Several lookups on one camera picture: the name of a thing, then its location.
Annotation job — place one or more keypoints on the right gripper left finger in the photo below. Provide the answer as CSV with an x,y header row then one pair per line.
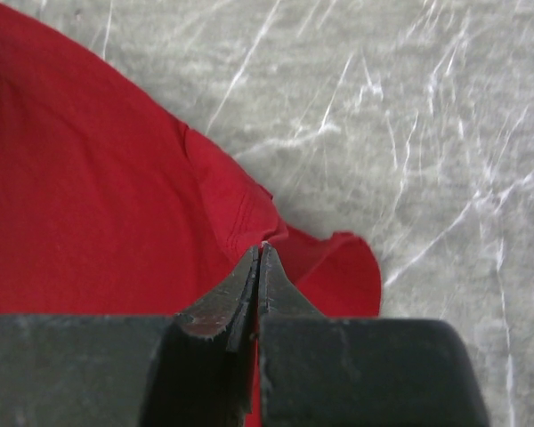
x,y
194,368

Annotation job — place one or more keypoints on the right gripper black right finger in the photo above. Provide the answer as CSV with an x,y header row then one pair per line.
x,y
316,370

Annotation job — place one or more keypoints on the red t shirt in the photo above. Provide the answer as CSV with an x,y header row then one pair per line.
x,y
110,205

